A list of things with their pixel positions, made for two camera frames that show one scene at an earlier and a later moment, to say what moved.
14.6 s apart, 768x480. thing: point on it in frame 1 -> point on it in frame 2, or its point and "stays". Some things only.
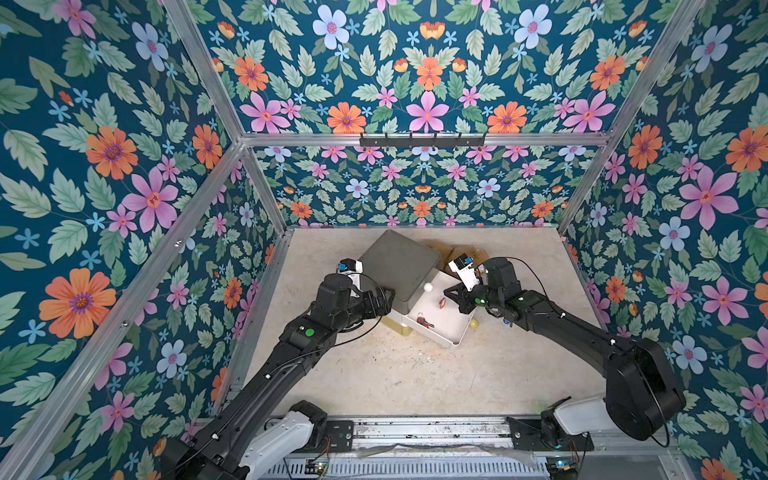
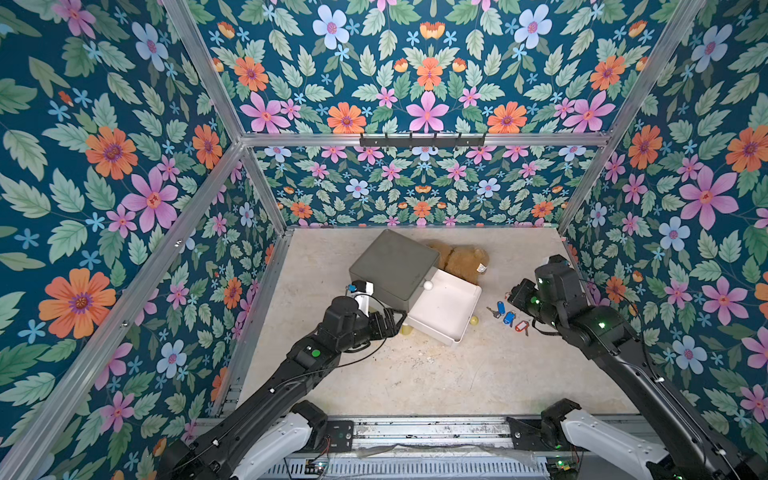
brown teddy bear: [449, 252] stays
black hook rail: [422, 141] stays
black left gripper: [381, 306] -> [387, 330]
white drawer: [440, 316] stays
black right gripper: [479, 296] -> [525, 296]
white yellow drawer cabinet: [395, 325] stays
